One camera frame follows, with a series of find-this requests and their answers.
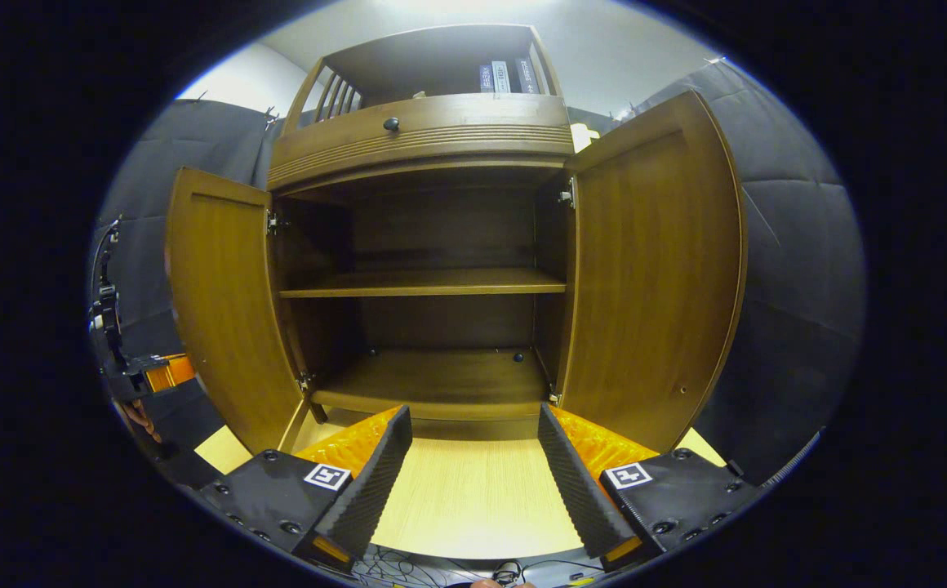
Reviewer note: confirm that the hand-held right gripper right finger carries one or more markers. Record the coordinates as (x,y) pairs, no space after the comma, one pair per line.
(575,494)

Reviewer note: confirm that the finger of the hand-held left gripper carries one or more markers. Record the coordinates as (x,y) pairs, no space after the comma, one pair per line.
(171,373)

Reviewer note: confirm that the wooden cabinet door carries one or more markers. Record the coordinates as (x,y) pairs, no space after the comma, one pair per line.
(653,278)
(228,310)

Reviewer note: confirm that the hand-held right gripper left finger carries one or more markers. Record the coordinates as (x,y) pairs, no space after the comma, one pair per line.
(371,490)

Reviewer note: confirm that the black book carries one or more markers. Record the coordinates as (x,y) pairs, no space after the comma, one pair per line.
(527,76)

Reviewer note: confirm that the grey book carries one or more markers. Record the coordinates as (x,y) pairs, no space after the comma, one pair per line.
(501,77)

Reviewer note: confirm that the wooden drawer with black knob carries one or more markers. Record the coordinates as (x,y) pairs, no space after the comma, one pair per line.
(473,122)

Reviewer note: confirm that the black backdrop cloth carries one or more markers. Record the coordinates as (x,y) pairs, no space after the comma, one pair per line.
(792,286)

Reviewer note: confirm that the dark blue book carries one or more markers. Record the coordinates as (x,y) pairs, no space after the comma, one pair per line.
(486,78)

